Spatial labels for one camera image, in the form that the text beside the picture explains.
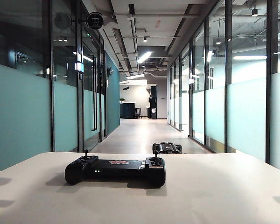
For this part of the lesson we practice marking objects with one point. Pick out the black remote control with joysticks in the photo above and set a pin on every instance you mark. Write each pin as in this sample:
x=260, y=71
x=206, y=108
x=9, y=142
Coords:
x=121, y=170

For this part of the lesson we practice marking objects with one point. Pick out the black quadruped robot dog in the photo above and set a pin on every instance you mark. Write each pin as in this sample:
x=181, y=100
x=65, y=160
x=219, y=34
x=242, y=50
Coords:
x=167, y=148

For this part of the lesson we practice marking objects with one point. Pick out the lit door sign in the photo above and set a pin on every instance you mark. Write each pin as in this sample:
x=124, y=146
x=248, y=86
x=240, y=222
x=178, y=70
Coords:
x=79, y=66

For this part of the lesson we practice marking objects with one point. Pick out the dark bar stool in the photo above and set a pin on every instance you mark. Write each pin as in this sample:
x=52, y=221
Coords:
x=138, y=112

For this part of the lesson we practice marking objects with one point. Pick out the dark bar counter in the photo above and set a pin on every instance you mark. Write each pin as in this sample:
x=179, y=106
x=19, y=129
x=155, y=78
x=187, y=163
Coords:
x=127, y=110

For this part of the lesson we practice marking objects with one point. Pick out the tall black cabinet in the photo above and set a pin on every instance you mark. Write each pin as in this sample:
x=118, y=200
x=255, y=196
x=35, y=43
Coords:
x=153, y=102

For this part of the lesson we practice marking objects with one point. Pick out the small green potted plant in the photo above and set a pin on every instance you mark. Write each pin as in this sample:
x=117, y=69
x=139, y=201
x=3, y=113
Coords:
x=122, y=100

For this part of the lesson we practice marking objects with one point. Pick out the long linear ceiling light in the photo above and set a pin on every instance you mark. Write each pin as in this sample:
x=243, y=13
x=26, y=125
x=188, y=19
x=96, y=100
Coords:
x=144, y=57
x=135, y=76

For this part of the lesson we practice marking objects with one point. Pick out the small ceiling spotlight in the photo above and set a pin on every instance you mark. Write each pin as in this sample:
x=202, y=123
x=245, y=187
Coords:
x=144, y=39

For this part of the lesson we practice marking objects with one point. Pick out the round black hanging sign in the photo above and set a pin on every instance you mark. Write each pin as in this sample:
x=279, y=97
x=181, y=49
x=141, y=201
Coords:
x=95, y=20

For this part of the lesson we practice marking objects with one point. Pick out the black hanging spotlight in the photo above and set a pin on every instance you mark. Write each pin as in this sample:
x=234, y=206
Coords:
x=254, y=11

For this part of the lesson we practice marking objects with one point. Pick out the black wall ornament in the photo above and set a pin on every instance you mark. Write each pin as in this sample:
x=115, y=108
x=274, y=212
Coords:
x=110, y=71

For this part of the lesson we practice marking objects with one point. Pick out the small lit wall sign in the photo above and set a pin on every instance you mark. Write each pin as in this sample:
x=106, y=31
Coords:
x=191, y=81

